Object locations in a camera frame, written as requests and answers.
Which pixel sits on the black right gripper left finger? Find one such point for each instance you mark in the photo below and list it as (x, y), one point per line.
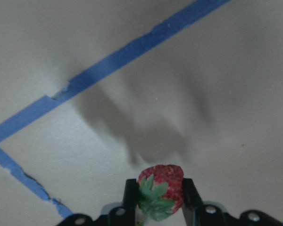
(130, 199)

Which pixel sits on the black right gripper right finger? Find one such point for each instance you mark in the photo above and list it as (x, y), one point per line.
(192, 201)

